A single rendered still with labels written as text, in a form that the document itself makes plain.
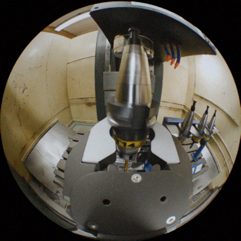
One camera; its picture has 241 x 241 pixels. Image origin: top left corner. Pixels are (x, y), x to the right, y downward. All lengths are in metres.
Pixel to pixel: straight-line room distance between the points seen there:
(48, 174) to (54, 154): 0.26
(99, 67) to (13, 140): 1.17
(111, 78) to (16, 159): 1.30
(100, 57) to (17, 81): 0.95
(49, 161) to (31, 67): 1.03
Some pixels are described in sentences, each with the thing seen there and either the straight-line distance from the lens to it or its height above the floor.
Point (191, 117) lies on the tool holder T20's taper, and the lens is 0.29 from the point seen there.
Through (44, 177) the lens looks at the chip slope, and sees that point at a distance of 0.93.
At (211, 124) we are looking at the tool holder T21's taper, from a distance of 0.47.
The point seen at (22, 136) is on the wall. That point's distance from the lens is 1.03.
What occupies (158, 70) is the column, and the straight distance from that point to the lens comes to 0.88.
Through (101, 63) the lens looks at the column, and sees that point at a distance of 0.86.
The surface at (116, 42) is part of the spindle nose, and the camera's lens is 0.33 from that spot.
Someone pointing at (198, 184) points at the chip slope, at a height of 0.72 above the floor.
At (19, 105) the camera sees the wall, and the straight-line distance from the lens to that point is 1.00.
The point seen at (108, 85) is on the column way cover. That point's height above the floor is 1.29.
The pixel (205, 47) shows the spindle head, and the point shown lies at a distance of 0.40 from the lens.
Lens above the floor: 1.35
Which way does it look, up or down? 30 degrees down
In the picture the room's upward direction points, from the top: 1 degrees clockwise
